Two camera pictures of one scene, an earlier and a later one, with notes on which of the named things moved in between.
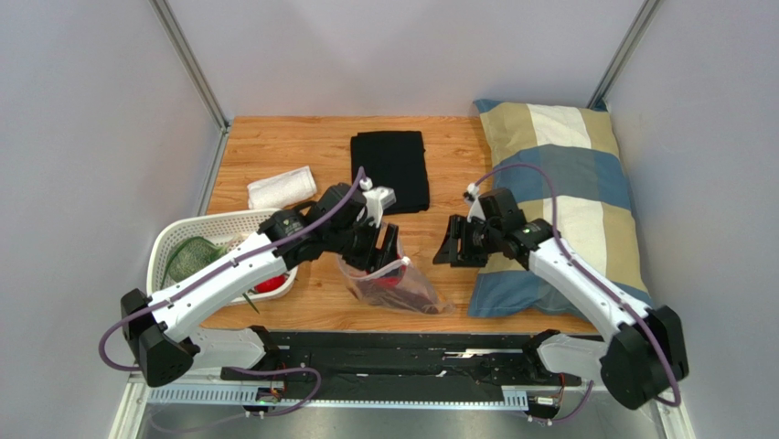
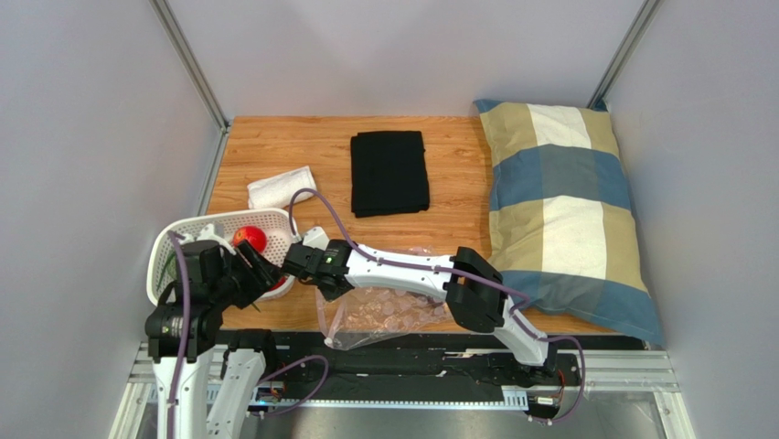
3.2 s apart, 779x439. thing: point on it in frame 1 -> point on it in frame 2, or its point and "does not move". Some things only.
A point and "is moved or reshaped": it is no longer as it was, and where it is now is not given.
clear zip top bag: [398, 285] is moved or reshaped
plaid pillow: [565, 164] does not move
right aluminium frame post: [598, 101] does not move
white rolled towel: [281, 189] does not move
